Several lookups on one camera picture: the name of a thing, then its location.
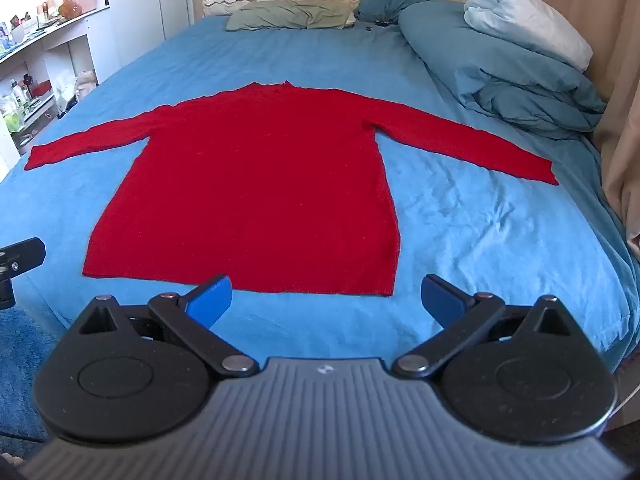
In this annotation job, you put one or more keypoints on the orange glass jar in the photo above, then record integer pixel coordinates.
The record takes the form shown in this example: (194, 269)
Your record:
(70, 8)

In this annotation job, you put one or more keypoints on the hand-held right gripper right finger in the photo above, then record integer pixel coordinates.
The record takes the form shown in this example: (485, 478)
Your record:
(440, 302)

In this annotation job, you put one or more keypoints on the green folded cloth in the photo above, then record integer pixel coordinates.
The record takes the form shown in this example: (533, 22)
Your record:
(285, 15)

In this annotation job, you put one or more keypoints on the light blue blanket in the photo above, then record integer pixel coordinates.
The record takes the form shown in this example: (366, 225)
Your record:
(525, 25)

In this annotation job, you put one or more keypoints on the white shelf unit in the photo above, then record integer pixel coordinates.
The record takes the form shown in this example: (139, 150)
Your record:
(55, 65)

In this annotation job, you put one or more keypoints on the blue fluffy rug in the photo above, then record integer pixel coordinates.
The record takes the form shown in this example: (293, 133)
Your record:
(22, 370)

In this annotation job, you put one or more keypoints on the long blue pillow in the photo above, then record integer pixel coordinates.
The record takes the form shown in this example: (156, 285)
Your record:
(500, 75)

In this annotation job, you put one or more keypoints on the blue bed sheet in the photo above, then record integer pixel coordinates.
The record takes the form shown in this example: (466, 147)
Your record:
(475, 220)

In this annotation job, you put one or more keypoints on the red box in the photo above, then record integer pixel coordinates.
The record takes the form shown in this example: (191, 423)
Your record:
(41, 89)

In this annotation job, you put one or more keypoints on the white wardrobe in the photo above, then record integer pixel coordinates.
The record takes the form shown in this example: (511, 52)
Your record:
(147, 10)

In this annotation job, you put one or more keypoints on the red knit sweater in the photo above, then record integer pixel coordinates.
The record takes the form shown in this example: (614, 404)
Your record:
(250, 180)

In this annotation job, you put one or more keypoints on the beige curtain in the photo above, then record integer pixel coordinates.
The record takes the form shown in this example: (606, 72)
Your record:
(600, 35)

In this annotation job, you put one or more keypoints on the small dark object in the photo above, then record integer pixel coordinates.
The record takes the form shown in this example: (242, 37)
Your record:
(377, 23)

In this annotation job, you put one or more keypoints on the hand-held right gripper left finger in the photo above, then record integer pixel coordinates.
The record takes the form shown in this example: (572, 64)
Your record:
(212, 302)

